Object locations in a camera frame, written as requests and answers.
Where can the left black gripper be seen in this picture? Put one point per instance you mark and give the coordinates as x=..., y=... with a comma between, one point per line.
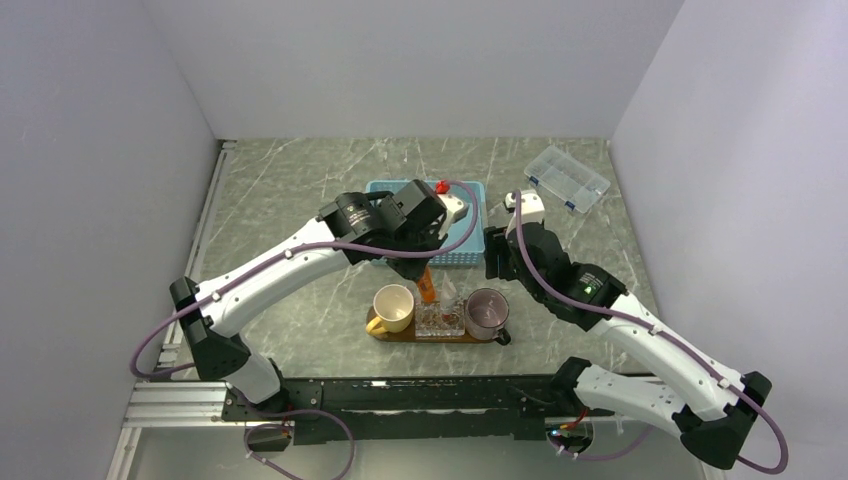
x=413, y=271

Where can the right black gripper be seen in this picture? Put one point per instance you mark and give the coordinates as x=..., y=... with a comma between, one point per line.
x=496, y=243

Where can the light blue plastic basket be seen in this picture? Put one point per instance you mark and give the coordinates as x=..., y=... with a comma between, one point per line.
x=470, y=253

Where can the purple ceramic mug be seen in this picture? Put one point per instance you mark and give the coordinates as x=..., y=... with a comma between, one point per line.
x=486, y=313

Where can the orange capped toothpaste tube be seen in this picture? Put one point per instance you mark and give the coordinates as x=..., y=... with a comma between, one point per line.
x=426, y=287

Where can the yellow ceramic mug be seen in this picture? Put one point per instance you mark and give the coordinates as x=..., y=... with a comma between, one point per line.
x=394, y=308

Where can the clear acrylic toothbrush holder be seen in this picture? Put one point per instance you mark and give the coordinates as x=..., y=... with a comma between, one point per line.
x=423, y=330

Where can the brown wooden oval tray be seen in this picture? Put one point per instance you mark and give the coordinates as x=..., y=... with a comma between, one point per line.
x=448, y=330

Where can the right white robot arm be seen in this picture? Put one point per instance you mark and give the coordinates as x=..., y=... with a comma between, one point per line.
x=710, y=407

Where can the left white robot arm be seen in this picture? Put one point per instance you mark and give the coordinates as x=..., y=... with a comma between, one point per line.
x=213, y=313

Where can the clear plastic compartment box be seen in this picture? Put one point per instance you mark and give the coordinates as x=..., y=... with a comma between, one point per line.
x=575, y=184

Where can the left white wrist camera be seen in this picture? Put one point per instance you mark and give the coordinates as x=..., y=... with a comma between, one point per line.
x=455, y=208

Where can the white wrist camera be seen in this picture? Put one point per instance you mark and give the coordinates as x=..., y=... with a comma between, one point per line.
x=526, y=208
x=455, y=208

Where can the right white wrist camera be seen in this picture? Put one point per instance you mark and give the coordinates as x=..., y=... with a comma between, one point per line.
x=526, y=208

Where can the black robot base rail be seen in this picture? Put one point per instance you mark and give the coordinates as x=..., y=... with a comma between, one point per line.
x=522, y=407

